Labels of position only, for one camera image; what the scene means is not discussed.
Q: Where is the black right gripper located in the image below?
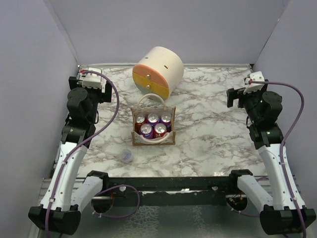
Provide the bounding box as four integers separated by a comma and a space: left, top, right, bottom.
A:
228, 85, 267, 123

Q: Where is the red soda can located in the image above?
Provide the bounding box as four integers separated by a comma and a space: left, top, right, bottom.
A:
154, 123, 167, 138
135, 114, 146, 131

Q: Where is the purple soda can front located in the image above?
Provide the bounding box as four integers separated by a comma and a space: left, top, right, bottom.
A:
140, 123, 154, 139

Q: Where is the brown canvas bag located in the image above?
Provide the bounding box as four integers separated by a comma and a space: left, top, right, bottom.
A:
131, 93, 176, 146

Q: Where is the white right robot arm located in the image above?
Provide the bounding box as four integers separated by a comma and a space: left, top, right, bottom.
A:
226, 87, 317, 235

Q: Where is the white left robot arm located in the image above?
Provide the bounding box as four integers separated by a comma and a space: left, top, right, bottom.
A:
28, 74, 112, 235

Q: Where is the cream cylindrical drawer cabinet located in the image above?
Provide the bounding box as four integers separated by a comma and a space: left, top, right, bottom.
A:
132, 46, 184, 100

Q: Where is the small clear plastic cup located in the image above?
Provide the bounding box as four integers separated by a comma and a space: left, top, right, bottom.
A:
119, 149, 133, 163

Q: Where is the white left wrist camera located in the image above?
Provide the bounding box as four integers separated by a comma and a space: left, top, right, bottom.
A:
77, 67, 104, 89

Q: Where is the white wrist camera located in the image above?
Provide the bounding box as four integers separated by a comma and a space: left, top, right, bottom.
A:
77, 67, 104, 89
243, 71, 264, 94

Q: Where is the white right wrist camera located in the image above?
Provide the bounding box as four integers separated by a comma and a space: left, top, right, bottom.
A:
243, 71, 264, 94

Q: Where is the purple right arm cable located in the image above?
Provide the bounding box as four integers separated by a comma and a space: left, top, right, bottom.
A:
231, 79, 308, 238

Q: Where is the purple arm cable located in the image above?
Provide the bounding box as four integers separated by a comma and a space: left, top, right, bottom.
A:
44, 70, 141, 238
231, 79, 308, 238

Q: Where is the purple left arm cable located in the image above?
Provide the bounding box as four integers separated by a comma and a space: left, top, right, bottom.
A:
44, 70, 141, 238

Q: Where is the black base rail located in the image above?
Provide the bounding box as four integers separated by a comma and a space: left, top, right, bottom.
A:
80, 170, 258, 207

